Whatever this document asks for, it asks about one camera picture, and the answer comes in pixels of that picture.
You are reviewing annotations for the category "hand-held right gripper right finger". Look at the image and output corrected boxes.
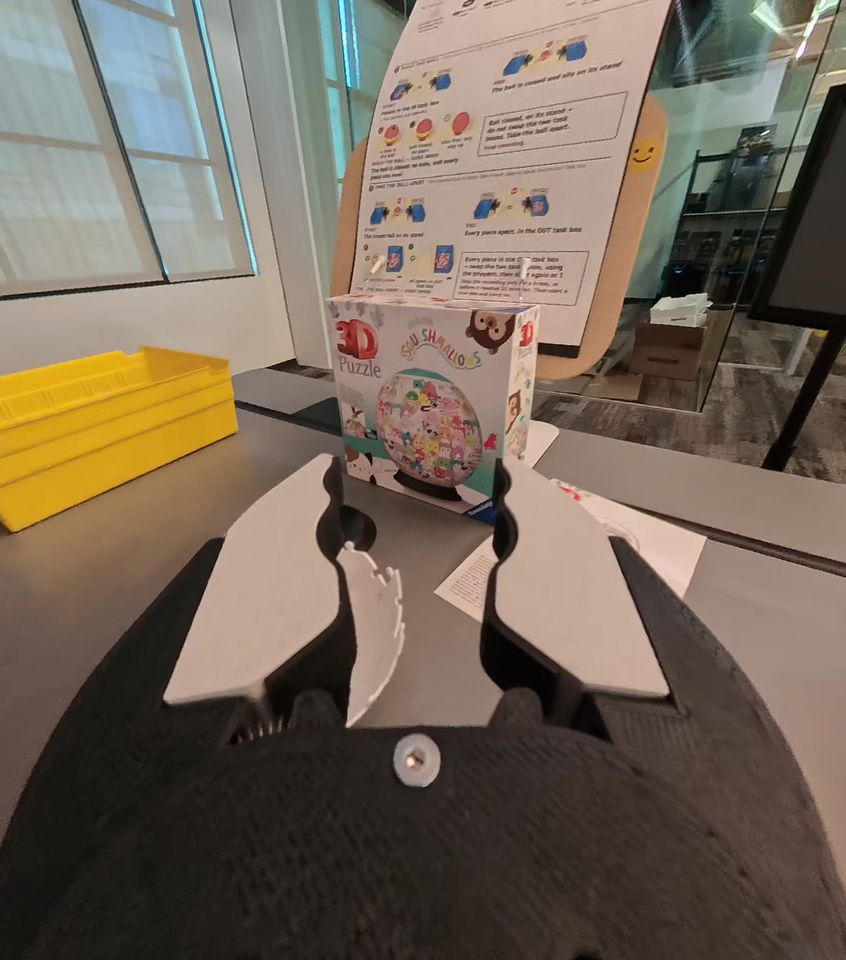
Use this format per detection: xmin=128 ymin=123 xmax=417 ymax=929
xmin=480 ymin=456 xmax=673 ymax=708

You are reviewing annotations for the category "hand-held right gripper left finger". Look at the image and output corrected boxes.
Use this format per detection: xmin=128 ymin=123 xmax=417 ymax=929
xmin=162 ymin=452 xmax=358 ymax=708

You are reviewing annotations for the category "partly built puzzle ball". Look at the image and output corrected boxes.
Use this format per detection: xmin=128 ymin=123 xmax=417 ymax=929
xmin=336 ymin=541 xmax=406 ymax=730

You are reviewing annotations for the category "yellow plastic bin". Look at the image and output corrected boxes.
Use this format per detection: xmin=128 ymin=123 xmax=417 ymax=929
xmin=0 ymin=346 xmax=241 ymax=534

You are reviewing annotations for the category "black ball stand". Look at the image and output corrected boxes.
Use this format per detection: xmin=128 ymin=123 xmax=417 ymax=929
xmin=338 ymin=504 xmax=379 ymax=554

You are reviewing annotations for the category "colourful puzzle box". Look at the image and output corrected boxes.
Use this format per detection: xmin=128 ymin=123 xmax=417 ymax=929
xmin=324 ymin=294 xmax=541 ymax=528

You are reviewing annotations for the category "folded paper leaflet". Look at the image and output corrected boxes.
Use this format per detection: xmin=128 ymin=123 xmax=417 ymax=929
xmin=434 ymin=477 xmax=709 ymax=625

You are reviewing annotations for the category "cardboard box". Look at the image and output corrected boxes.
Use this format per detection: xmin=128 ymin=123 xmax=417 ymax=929
xmin=629 ymin=296 xmax=735 ymax=384

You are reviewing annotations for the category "wooden backing board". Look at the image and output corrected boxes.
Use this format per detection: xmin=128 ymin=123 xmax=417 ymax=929
xmin=330 ymin=97 xmax=669 ymax=384

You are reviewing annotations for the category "metal storage rack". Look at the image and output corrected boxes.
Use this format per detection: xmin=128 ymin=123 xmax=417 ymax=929
xmin=663 ymin=123 xmax=780 ymax=303

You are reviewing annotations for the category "white instruction sheet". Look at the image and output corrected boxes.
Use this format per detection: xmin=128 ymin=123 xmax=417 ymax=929
xmin=350 ymin=0 xmax=675 ymax=348

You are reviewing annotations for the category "large window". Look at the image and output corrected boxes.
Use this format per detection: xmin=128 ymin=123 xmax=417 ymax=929
xmin=0 ymin=0 xmax=259 ymax=303

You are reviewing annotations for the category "black framed floor sign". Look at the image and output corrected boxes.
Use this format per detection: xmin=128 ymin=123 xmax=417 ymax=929
xmin=745 ymin=71 xmax=846 ymax=474

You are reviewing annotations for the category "dark blue cable tray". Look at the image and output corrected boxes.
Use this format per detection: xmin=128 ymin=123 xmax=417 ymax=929
xmin=284 ymin=399 xmax=341 ymax=438

